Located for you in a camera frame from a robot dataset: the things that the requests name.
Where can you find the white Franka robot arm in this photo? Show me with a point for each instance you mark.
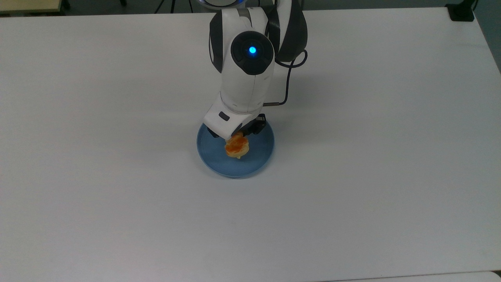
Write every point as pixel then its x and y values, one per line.
pixel 250 55

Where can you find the blue round plate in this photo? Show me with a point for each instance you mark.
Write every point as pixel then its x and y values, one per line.
pixel 258 152

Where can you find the black table clamp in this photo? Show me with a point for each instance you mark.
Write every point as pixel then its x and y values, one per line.
pixel 461 11

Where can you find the black tripod leg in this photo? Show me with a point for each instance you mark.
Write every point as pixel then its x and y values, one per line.
pixel 172 5

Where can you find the light wooden table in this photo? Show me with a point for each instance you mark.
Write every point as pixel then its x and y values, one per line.
pixel 27 5

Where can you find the orange glazed bread loaf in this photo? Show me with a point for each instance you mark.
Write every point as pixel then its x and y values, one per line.
pixel 236 147

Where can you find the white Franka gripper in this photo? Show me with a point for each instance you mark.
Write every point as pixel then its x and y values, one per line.
pixel 225 119

